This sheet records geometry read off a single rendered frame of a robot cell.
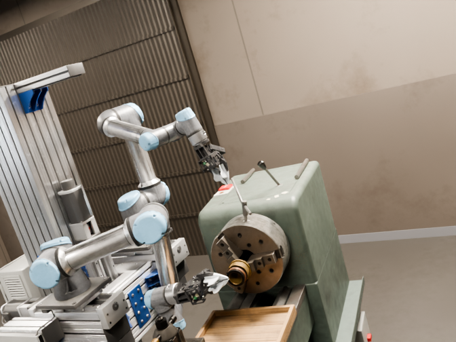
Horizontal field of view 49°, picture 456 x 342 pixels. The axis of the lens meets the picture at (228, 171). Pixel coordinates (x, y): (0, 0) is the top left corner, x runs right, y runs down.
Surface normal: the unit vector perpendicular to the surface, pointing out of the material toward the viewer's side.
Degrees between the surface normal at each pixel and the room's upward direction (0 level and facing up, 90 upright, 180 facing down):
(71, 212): 90
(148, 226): 89
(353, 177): 90
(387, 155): 90
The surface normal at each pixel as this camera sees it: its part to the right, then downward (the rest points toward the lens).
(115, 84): -0.43, 0.32
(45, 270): -0.08, 0.26
